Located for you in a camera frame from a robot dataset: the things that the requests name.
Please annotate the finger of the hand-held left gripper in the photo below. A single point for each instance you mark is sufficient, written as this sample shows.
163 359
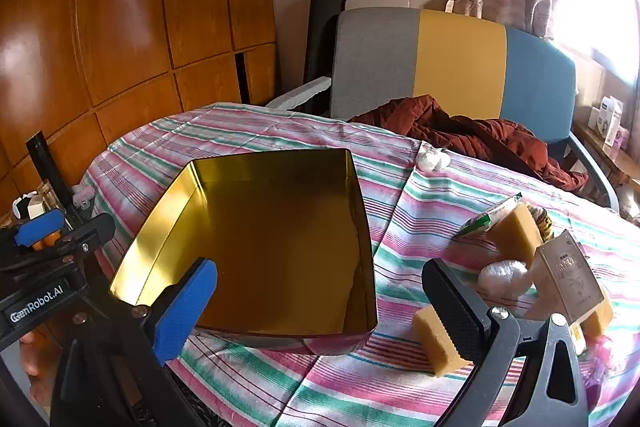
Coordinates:
92 232
37 227

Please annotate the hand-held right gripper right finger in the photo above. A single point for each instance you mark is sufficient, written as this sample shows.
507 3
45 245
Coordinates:
455 312

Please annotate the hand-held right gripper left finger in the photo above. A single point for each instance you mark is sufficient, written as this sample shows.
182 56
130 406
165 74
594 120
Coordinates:
185 307

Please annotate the small yellow sponge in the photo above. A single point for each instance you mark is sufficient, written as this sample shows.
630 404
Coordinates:
440 357

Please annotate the white plastic ball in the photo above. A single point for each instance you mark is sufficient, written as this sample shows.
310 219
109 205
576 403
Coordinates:
502 279
432 161

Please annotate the gold tin box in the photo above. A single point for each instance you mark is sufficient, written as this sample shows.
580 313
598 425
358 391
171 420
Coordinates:
260 247

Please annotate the beige medicine box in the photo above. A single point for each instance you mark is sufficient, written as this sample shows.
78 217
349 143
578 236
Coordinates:
570 282

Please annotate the yellow striped sock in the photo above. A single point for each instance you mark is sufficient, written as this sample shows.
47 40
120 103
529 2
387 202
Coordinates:
545 222

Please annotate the orange sponge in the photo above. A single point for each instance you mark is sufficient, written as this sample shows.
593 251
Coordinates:
600 319

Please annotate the person's left hand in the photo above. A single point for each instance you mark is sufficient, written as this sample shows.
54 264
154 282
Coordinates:
31 354

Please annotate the orange fruit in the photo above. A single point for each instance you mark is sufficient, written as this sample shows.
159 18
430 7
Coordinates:
40 241

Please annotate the small white container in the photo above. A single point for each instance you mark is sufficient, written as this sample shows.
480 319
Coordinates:
27 206

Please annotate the glass bottle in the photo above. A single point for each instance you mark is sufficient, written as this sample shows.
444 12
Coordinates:
46 197

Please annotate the black pole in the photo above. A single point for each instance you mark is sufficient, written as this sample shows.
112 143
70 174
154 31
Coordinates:
45 162

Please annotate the striped tablecloth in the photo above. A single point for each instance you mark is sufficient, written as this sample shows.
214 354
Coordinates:
350 387

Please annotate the red-brown padded jacket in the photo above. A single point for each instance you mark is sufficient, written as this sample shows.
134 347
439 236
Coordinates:
475 132

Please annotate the wooden side table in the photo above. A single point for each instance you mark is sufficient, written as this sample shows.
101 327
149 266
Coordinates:
615 167

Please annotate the wooden wardrobe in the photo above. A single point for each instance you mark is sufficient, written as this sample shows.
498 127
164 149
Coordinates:
125 7

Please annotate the small white box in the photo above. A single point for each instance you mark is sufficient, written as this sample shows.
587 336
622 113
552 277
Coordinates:
597 118

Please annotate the small pink box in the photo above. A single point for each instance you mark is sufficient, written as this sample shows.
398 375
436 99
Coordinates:
622 138

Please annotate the tall white box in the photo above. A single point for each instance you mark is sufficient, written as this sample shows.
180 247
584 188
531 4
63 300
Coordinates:
612 122

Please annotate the grey yellow blue chair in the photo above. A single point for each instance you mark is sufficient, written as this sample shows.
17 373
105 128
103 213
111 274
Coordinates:
375 62

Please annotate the black rolled mat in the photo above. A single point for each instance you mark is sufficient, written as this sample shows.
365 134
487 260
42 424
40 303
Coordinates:
322 37

